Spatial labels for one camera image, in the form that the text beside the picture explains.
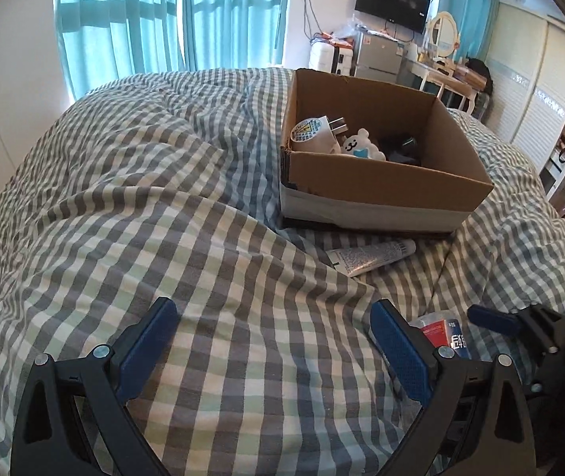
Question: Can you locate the grey green checked blanket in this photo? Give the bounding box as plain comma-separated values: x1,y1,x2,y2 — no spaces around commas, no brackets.
0,67,565,476

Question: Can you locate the dark suitcase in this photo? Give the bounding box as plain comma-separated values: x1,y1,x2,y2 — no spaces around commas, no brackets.
471,92,491,121

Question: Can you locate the white cloud-shaped toy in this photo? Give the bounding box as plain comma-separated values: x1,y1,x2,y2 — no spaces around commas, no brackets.
340,129,387,162

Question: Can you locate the dark wall cable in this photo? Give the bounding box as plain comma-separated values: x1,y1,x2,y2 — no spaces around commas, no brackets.
303,0,324,40

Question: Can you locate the narrow teal window curtain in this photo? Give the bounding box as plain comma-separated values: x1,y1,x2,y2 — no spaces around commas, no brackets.
183,0,290,73

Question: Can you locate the teal curtain beside wardrobe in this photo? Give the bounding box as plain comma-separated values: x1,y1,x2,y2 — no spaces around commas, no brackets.
433,0,504,75

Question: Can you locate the white dressing table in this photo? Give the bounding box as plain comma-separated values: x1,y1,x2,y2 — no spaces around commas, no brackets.
408,54,476,115

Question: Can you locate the brown wooden box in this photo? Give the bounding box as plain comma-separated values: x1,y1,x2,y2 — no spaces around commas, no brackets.
453,65,485,91

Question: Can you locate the cardboard box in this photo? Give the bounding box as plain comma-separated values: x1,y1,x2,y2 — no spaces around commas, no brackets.
279,68,495,234

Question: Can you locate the white power adapter plug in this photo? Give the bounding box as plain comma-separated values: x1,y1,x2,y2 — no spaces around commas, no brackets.
288,115,350,155

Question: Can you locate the black glossy case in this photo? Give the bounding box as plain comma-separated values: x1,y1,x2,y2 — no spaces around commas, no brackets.
379,133,424,165

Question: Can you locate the silver small fridge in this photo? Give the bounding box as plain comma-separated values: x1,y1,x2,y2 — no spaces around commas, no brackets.
352,30,404,83

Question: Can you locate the white portable appliance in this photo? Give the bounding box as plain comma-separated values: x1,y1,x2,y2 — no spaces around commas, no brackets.
309,40,355,76

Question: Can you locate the white slatted wardrobe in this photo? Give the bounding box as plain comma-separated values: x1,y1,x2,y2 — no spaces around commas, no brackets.
481,0,565,199

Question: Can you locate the black wall television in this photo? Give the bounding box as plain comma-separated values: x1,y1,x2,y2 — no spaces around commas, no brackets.
354,0,432,35

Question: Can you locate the white cream tube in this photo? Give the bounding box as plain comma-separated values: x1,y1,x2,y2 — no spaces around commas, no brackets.
325,238,417,278

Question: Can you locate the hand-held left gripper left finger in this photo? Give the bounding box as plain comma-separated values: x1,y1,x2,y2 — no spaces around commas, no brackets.
10,296,180,476

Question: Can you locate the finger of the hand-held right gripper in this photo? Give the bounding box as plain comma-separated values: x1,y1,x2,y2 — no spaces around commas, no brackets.
523,354,565,412
467,303,565,355

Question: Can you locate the wide teal window curtain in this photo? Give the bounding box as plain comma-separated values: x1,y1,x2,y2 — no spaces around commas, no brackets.
53,0,186,102

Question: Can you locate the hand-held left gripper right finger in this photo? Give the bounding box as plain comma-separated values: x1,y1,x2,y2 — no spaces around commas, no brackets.
370,298,541,476

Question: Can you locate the clear plastic bag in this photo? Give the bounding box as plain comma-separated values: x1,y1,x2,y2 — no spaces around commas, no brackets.
334,20,363,43

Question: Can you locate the red blue plastic packet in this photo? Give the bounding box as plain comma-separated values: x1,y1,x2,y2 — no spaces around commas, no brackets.
408,309,471,360

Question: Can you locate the black bag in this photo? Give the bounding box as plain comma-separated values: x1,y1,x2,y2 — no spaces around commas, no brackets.
465,58,494,91

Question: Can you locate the white oval vanity mirror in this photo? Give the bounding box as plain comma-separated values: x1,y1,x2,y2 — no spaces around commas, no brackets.
425,10,459,60

